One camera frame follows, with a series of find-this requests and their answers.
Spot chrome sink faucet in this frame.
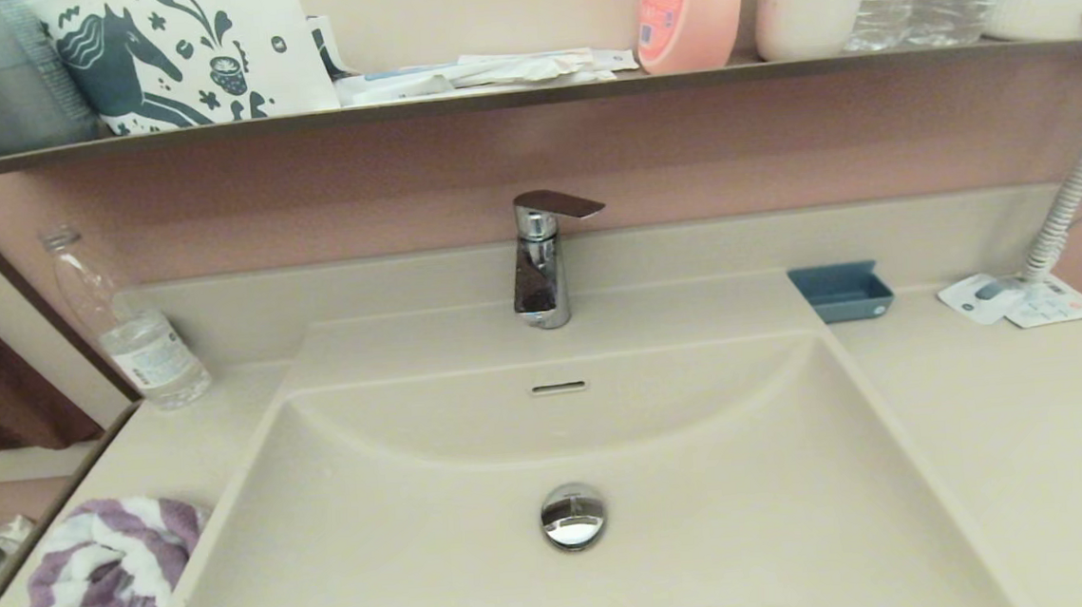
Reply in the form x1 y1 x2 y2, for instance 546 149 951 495
504 185 615 332

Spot purple white striped towel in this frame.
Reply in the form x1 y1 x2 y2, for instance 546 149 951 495
0 490 218 607

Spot white ceramic sink basin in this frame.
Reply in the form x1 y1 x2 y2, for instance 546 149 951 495
111 252 1030 607

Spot chrome drain stopper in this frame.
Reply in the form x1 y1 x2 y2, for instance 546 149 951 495
538 480 610 554

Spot white packets on shelf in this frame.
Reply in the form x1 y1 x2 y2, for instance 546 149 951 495
452 46 600 89

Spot white sachet packet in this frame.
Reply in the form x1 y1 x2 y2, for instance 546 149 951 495
332 66 461 107

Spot blue plastic soap tray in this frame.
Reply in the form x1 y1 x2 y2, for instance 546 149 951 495
786 258 898 327

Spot pink plastic bottle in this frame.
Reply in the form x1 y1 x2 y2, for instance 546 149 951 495
632 0 754 76

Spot white bag with horse print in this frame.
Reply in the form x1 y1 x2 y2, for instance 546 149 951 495
29 0 341 142

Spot clear bottle with white label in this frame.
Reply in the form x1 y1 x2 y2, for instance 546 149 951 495
39 216 214 418

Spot white card with grey spot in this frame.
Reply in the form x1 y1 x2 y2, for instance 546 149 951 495
937 270 1029 329

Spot grey translucent container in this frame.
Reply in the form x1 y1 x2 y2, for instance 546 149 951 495
0 0 103 157

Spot white coiled cord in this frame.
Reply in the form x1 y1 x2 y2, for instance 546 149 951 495
1006 66 1082 285

